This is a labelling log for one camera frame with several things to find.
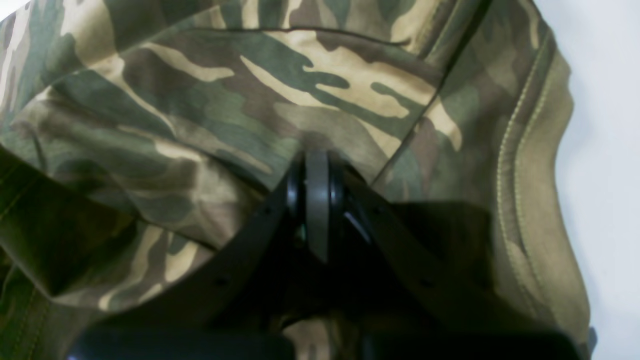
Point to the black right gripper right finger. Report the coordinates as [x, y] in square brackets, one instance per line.
[433, 256]

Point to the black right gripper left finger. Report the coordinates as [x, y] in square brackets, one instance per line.
[224, 309]

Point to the camouflage T-shirt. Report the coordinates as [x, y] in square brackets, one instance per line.
[139, 136]

